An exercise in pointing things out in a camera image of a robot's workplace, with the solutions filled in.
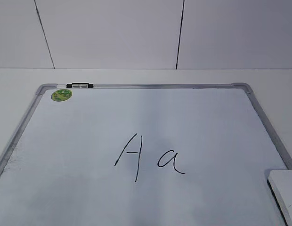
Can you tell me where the white board eraser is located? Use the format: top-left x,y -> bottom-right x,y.
268,169 -> 292,226

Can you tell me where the black and clear marker clip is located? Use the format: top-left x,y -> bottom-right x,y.
66,83 -> 94,89

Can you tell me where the white board with grey frame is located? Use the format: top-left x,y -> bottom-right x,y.
0,83 -> 292,226

